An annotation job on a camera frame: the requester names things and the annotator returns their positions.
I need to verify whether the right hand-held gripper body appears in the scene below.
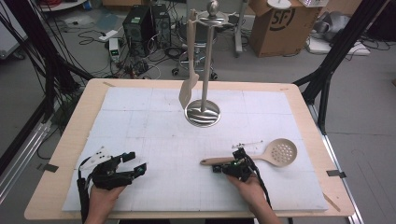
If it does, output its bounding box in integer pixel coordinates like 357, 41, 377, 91
221, 139, 264, 183

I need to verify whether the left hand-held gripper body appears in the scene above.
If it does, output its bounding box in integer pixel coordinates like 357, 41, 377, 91
79, 145, 135, 191

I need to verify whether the beige skimmer spoon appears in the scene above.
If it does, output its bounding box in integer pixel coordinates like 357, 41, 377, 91
200, 137, 298, 168

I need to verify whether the metal utensil stand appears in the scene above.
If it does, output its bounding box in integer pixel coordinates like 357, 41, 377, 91
184, 0, 230, 129

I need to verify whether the beige spatula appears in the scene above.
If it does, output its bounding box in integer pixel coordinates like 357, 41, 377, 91
177, 8, 200, 110

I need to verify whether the person's right hand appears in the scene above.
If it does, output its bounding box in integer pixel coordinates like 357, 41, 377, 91
226, 175, 269, 213

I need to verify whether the person's left hand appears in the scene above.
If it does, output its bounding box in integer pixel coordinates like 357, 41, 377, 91
88, 185, 127, 215

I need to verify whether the grey tape piece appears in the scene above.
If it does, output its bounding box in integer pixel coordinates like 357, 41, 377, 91
326, 169, 347, 179
36, 162, 60, 174

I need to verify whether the white power supply unit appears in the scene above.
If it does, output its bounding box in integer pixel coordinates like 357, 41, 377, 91
108, 37, 121, 63

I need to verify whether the printed cardboard box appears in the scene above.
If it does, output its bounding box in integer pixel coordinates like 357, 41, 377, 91
248, 0, 323, 59

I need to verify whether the black round stool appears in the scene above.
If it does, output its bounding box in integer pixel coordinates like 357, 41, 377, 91
172, 21, 219, 81

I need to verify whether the white power strip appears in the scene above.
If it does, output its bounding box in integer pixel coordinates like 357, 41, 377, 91
98, 29, 120, 42

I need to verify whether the black computer tower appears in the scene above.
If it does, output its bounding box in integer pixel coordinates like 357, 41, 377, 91
151, 3, 172, 49
121, 5, 153, 57

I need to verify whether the grey bag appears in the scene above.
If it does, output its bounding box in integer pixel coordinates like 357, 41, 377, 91
312, 10, 353, 43

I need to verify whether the white round table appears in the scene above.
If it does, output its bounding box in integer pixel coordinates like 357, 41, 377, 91
38, 0, 90, 13

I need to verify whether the black cable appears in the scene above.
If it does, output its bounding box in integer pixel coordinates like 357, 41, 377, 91
246, 157, 274, 209
77, 157, 92, 224

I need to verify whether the aluminium rail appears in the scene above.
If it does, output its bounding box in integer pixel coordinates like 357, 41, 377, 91
0, 119, 52, 204
307, 104, 366, 224

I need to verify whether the tangle of floor cables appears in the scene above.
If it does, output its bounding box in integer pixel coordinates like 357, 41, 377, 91
78, 27, 176, 80

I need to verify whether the black metal frame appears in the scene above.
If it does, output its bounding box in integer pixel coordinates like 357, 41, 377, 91
0, 0, 94, 125
292, 0, 391, 136

